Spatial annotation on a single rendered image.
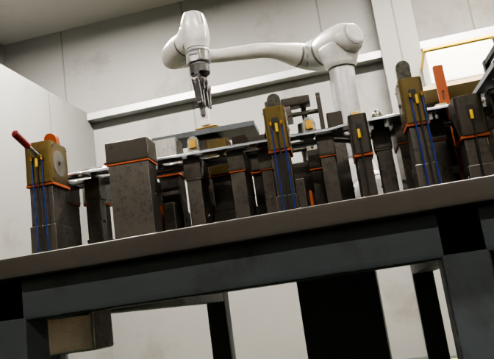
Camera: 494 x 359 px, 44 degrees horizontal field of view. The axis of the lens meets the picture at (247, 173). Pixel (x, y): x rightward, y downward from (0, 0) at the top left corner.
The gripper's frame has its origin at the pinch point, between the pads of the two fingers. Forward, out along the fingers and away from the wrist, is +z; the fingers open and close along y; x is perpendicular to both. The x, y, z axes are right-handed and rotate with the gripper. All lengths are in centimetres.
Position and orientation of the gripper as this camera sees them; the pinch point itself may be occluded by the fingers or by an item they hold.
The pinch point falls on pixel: (205, 117)
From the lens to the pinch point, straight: 224.3
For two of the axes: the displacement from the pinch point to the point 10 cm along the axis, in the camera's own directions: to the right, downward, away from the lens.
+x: 9.3, -1.9, -3.1
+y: -3.4, -1.5, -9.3
